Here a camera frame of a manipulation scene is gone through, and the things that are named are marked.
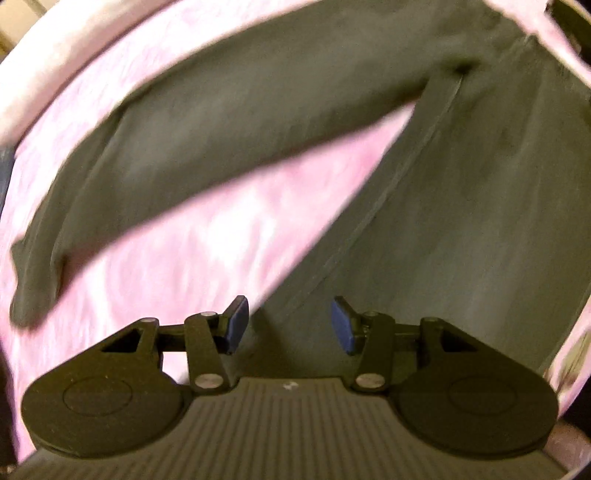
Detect dark grey jeans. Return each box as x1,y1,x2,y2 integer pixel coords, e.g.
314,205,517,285
1,1,590,394

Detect pink floral bedspread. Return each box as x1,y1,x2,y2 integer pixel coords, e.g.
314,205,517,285
0,0,591,462

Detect blue denim jeans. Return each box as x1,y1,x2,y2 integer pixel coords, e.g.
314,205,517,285
0,146,16,213

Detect white rolled duvet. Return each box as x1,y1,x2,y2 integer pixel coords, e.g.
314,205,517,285
1,0,170,147

